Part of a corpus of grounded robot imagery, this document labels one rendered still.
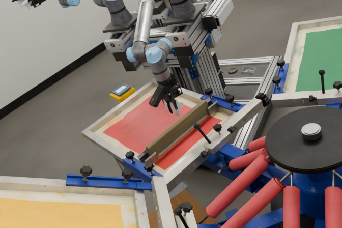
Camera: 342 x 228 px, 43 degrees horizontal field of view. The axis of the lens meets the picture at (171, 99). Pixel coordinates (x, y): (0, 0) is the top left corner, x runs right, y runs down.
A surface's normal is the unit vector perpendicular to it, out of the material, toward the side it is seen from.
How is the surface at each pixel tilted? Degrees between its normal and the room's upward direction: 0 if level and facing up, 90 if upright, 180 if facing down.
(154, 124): 0
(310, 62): 0
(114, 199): 32
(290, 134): 0
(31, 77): 90
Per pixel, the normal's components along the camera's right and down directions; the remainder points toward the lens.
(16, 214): 0.21, -0.86
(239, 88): -0.33, -0.79
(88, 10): 0.61, 0.24
